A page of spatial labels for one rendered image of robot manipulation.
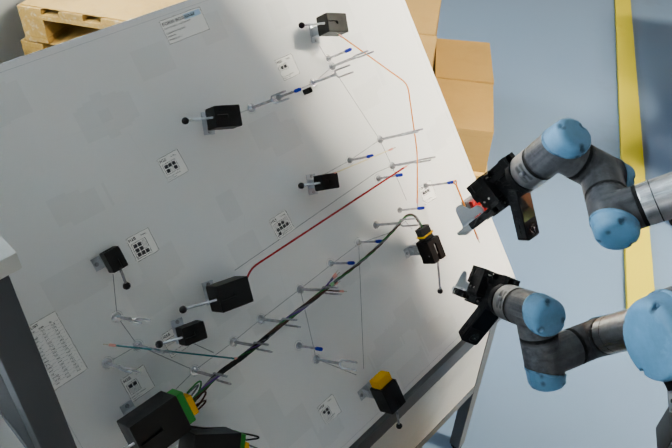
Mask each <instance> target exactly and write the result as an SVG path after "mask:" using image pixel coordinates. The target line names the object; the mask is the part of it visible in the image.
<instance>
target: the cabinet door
mask: <svg viewBox="0 0 672 448"><path fill-rule="evenodd" d="M488 334H489V331H488V332H487V333H486V334H485V336H484V337H483V338H482V339H481V341H480V342H479V343H478V344H477V345H474V346H473V347H472V348H471V349H470V350H469V351H468V352H467V353H466V354H465V355H464V356H463V357H462V358H461V359H460V360H459V361H458V362H457V363H456V364H455V365H454V366H453V367H452V368H451V369H450V370H449V371H448V372H447V373H446V374H445V375H444V376H443V377H442V378H441V379H440V380H439V381H437V382H436V383H435V384H434V385H433V386H432V387H431V388H430V389H429V390H428V391H427V392H426V393H425V394H424V395H423V396H422V397H421V398H420V399H419V400H418V401H417V402H416V403H415V404H414V405H413V406H412V407H411V408H410V409H409V410H408V411H407V412H406V413H405V414H404V415H403V416H402V417H401V418H400V419H399V421H400V423H401V424H402V428H401V429H397V428H396V424H397V422H396V423H395V424H394V425H393V426H392V427H391V428H390V429H389V430H388V431H387V432H386V433H385V434H384V435H383V436H382V437H381V438H380V439H378V440H377V441H376V442H375V443H374V444H373V445H372V446H371V447H370V448H415V447H416V446H417V445H418V444H419V443H420V442H421V441H422V440H423V439H424V438H425V437H426V436H427V435H428V434H429V433H430V432H431V431H432V430H433V429H434V428H435V427H436V426H437V424H438V423H439V422H440V421H441V420H442V419H443V418H444V417H445V416H446V415H447V414H448V413H449V412H450V411H451V410H452V409H453V408H454V407H455V406H456V405H457V404H458V403H459V402H460V401H461V399H462V398H463V397H464V396H465V395H466V394H467V393H468V392H469V391H470V390H471V389H472V388H473V387H474V386H475V383H476V379H477V375H478V371H479V368H480V364H481V360H482V357H483V353H484V349H485V345H486V342H487V338H488Z"/></svg>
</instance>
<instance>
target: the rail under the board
mask: <svg viewBox="0 0 672 448"><path fill-rule="evenodd" d="M473 346H474V345H473V344H470V343H468V342H465V341H462V340H461V341H460V342H459V343H458V344H457V345H456V346H455V347H454V348H453V349H452V350H451V351H449V352H448V353H447V354H446V355H445V356H444V357H443V358H442V359H441V360H440V361H439V362H438V363H437V364H436V365H435V366H434V367H433V368H432V369H431V370H430V371H429V372H428V373H426V374H425V375H424V376H423V377H422V378H421V379H420V380H419V381H418V382H417V383H416V384H415V385H414V386H413V387H412V388H411V389H410V390H409V391H408V392H407V393H406V394H405V395H404V398H405V401H406V403H405V404H403V405H402V406H401V407H400V408H399V409H398V415H399V419H400V418H401V417H402V416H403V415H404V414H405V413H406V412H407V411H408V410H409V409H410V408H411V407H412V406H413V405H414V404H415V403H416V402H417V401H418V400H419V399H420V398H421V397H422V396H423V395H424V394H425V393H426V392H427V391H428V390H429V389H430V388H431V387H432V386H433V385H434V384H435V383H436V382H437V381H439V380H440V379H441V378H442V377H443V376H444V375H445V374H446V373H447V372H448V371H449V370H450V369H451V368H452V367H453V366H454V365H455V364H456V363H457V362H458V361H459V360H460V359H461V358H462V357H463V356H464V355H465V354H466V353H467V352H468V351H469V350H470V349H471V348H472V347H473ZM396 422H397V417H396V412H395V413H394V414H389V413H385V414H384V415H383V416H382V417H381V418H379V419H378V420H377V421H376V422H375V423H374V424H373V425H372V426H371V427H370V428H369V429H368V430H367V431H366V432H365V433H364V434H363V435H362V436H361V437H360V438H359V439H358V440H357V441H355V442H354V443H353V444H352V445H351V446H350V447H349V448H370V447H371V446H372V445H373V444H374V443H375V442H376V441H377V440H378V439H380V438H381V437H382V436H383V435H384V434H385V433H386V432H387V431H388V430H389V429H390V428H391V427H392V426H393V425H394V424H395V423H396Z"/></svg>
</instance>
